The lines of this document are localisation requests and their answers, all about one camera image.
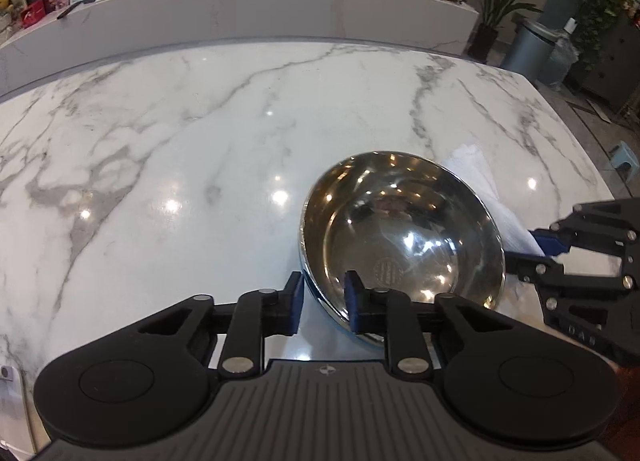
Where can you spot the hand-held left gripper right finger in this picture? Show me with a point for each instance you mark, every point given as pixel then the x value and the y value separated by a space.
pixel 353 303

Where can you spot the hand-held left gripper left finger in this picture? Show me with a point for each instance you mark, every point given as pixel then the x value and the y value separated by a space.
pixel 297 303

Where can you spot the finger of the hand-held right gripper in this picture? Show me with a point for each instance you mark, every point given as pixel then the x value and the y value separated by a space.
pixel 575 276
pixel 552 241

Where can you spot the white paper towel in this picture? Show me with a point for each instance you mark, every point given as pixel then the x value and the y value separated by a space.
pixel 492 201

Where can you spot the blue steel bowl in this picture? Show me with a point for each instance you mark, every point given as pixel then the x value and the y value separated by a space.
pixel 400 246

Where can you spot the small teal stool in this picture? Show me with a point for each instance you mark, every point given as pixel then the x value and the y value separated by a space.
pixel 627 158

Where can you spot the grey cabinet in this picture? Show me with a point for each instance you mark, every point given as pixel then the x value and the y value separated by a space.
pixel 615 71

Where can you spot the clear plastic bag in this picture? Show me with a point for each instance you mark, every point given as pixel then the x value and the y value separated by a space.
pixel 560 58

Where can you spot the grey trash can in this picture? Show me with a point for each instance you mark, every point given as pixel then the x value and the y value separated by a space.
pixel 530 51

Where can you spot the potted long-leaf plant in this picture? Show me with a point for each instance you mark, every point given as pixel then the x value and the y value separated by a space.
pixel 495 6

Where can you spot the green vine plant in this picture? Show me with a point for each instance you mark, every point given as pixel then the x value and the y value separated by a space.
pixel 605 1

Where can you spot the black remote control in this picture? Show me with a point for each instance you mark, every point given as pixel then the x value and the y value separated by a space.
pixel 68 11

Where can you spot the pink box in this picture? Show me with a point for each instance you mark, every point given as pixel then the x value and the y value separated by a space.
pixel 57 1

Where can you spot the red box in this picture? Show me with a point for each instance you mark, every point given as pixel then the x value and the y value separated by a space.
pixel 35 15

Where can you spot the yellow teddy bear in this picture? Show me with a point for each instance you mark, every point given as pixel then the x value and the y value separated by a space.
pixel 5 5

